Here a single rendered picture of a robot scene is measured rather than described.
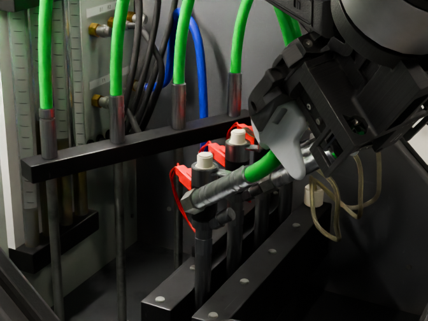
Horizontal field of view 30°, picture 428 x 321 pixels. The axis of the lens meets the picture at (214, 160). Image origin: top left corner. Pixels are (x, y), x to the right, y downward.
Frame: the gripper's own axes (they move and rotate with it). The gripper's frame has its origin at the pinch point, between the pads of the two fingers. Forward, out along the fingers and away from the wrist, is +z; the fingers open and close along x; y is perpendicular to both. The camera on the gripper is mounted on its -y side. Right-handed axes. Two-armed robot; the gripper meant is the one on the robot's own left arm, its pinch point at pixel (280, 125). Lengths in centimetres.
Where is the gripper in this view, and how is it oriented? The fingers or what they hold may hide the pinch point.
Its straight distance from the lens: 63.0
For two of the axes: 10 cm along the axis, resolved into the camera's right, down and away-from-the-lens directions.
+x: 8.6, -3.6, 3.5
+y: 4.6, 8.5, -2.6
